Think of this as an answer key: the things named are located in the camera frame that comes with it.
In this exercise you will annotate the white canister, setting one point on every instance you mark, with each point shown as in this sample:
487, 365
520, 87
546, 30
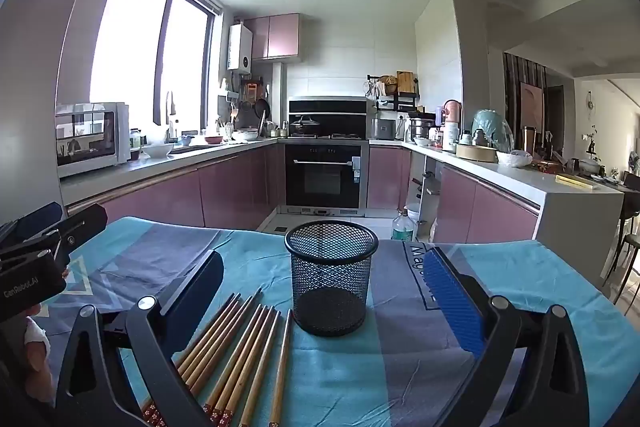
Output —
451, 137

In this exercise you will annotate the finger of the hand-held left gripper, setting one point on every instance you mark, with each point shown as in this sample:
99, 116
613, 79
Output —
85, 222
35, 217

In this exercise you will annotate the pink base cabinet run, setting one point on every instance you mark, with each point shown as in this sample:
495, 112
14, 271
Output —
480, 212
165, 197

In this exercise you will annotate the black built-in oven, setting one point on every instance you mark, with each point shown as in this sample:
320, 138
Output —
325, 182

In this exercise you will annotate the teal covered appliance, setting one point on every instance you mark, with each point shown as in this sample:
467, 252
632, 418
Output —
492, 127

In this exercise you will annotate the white bowl in plastic bag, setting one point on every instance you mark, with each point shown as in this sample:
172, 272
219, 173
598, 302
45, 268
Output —
514, 159

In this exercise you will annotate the hanging frying pan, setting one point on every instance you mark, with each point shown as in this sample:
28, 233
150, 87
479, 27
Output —
262, 108

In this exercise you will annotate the round beige tray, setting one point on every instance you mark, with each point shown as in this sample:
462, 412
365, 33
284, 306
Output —
475, 153

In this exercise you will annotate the yellow flat box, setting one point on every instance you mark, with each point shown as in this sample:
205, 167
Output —
575, 181

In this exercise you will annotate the pink wall cabinet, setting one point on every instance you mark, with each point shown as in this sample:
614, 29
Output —
280, 37

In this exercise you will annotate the white gas water heater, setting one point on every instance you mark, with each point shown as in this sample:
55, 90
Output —
240, 49

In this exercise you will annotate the black range hood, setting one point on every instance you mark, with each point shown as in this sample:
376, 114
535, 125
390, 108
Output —
340, 112

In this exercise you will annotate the pot with glass lid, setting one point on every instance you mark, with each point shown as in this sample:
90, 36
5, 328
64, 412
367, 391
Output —
305, 124

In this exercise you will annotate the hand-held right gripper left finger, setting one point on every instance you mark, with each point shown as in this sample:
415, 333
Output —
200, 294

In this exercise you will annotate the black dining chair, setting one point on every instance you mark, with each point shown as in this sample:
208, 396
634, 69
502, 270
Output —
627, 217

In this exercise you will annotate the purple bottle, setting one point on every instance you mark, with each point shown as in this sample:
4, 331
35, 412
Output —
439, 117

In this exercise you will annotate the black wall rack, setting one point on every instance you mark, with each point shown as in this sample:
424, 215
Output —
400, 99

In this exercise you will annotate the glass jar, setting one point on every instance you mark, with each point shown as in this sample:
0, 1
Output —
135, 139

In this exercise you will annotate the red bowl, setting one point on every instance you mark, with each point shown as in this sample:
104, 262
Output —
213, 140

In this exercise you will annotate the small steel appliance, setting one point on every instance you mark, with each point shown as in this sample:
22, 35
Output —
384, 129

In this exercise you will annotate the white bucket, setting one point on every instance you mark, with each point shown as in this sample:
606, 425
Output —
413, 213

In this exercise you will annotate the blue patterned tablecloth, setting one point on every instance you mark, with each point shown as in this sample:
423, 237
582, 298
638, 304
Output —
340, 382

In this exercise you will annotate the brown picture board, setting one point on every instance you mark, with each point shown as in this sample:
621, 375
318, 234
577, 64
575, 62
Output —
531, 112

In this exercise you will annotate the kitchen window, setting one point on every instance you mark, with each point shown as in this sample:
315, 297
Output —
135, 47

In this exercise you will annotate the steel kitchen faucet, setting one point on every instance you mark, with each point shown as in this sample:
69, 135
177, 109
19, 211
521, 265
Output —
171, 107

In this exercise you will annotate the pink kettle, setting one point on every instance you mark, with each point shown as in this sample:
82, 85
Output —
452, 112

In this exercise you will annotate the person's left hand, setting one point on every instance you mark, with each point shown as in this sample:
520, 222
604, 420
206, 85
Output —
39, 352

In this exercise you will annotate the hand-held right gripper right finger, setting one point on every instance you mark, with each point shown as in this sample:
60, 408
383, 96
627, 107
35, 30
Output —
455, 302

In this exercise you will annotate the bunch of wooden chopsticks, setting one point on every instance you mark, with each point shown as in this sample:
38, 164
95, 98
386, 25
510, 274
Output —
251, 347

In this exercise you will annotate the steel pot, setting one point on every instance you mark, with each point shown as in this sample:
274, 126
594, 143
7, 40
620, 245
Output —
421, 127

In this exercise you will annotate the wooden cutting board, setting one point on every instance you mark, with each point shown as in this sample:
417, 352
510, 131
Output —
405, 82

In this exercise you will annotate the black mesh holder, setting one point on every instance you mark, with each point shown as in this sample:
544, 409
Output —
330, 307

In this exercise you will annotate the cooking oil bottle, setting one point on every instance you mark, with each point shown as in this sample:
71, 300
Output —
402, 229

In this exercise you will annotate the round wall ornament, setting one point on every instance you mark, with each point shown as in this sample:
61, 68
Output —
590, 102

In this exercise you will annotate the white countertop oven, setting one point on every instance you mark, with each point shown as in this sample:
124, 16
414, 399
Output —
90, 142

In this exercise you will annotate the copper thermos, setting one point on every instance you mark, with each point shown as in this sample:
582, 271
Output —
529, 138

